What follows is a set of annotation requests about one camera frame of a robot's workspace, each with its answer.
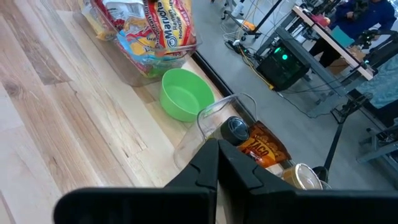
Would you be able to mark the white paper roll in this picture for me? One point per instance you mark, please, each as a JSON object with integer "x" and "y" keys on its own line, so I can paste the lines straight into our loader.
{"x": 237, "y": 7}

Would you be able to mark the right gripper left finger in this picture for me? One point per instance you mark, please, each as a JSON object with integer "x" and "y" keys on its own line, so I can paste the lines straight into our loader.
{"x": 155, "y": 205}

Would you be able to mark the brown cardboard box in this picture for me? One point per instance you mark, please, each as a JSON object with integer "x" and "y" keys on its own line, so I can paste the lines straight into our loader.
{"x": 345, "y": 62}

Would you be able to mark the tan round jar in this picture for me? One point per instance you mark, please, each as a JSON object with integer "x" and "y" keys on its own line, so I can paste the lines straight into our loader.
{"x": 303, "y": 177}

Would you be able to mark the grey metal floor frame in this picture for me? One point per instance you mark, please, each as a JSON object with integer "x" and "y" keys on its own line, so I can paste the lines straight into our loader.
{"x": 376, "y": 149}

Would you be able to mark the small amber orange jar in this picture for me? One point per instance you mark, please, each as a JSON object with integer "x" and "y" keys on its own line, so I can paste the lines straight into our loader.
{"x": 264, "y": 146}

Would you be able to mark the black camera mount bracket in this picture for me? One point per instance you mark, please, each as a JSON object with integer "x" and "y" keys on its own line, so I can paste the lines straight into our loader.
{"x": 321, "y": 174}

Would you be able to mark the long office desk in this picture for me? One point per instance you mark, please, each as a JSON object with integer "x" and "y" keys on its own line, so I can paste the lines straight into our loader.
{"x": 323, "y": 76}

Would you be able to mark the black aluminium table frame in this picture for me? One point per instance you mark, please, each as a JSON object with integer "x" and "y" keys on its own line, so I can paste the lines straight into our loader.
{"x": 222, "y": 85}

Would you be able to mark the red yellow ramen packet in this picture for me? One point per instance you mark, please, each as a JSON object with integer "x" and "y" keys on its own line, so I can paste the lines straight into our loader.
{"x": 174, "y": 25}

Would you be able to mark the black-lid spice jar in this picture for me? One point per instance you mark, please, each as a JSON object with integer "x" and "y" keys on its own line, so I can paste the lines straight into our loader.
{"x": 237, "y": 130}

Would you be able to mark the teal flat folder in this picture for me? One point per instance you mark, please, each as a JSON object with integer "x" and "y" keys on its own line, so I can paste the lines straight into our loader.
{"x": 342, "y": 36}

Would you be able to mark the clear plastic bin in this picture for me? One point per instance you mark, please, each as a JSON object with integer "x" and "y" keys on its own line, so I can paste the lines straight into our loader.
{"x": 189, "y": 146}
{"x": 124, "y": 74}

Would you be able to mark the green plastic bowl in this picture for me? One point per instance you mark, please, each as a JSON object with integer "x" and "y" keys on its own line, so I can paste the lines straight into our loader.
{"x": 186, "y": 96}

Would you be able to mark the pale teal cloth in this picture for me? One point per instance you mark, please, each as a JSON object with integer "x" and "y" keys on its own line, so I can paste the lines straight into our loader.
{"x": 382, "y": 84}

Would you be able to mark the floor power strip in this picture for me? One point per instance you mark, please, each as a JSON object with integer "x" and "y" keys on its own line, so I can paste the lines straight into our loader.
{"x": 236, "y": 46}

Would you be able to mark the black computer tower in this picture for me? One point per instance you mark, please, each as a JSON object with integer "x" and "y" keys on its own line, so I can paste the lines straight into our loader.
{"x": 281, "y": 67}

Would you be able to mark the person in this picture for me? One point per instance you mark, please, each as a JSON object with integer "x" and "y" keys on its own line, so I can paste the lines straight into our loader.
{"x": 363, "y": 18}

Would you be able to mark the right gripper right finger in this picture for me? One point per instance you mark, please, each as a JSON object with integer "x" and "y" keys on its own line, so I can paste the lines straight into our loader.
{"x": 264, "y": 205}

